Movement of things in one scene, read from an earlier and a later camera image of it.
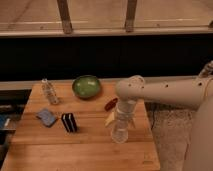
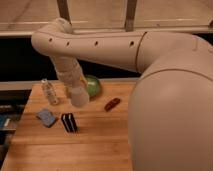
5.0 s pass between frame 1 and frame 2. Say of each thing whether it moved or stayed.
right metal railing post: stayed
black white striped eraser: stayed
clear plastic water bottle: stayed
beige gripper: moved
